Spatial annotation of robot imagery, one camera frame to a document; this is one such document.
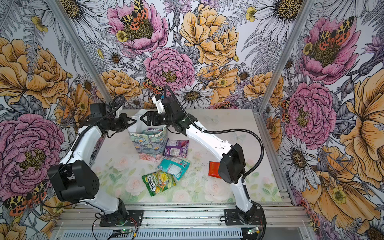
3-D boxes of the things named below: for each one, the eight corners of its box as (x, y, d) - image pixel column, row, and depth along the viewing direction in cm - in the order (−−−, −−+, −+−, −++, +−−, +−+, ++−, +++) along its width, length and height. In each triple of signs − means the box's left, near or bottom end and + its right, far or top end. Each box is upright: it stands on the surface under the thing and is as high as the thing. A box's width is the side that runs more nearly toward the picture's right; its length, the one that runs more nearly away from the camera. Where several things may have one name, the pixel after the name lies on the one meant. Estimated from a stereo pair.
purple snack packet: (163, 155, 98) (163, 153, 96) (168, 140, 105) (167, 138, 103) (186, 157, 97) (186, 156, 95) (188, 142, 105) (188, 140, 103)
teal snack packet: (158, 169, 92) (157, 166, 89) (168, 155, 98) (167, 152, 95) (181, 181, 88) (181, 178, 84) (190, 165, 94) (189, 162, 90)
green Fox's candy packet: (148, 198, 82) (146, 196, 79) (143, 178, 89) (142, 176, 86) (176, 185, 86) (176, 184, 84) (170, 167, 93) (169, 165, 91)
